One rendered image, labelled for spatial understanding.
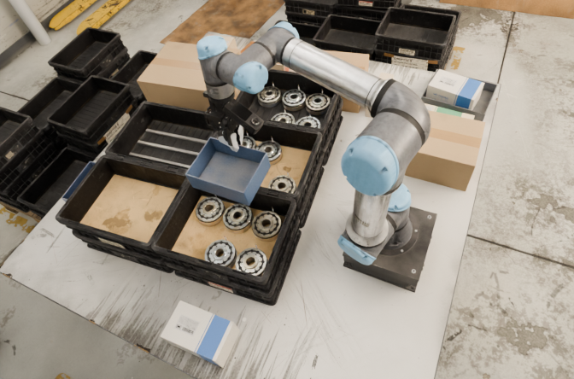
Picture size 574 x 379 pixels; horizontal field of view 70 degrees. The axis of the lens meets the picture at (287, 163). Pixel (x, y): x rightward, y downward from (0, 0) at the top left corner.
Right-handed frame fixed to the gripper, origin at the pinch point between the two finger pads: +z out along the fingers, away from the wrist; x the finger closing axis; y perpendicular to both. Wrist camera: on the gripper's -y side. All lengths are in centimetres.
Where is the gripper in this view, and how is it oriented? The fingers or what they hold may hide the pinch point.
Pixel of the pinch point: (238, 148)
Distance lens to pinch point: 125.2
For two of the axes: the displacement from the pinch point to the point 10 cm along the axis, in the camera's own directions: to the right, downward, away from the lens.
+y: -8.9, -2.9, 3.6
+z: 0.6, 7.0, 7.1
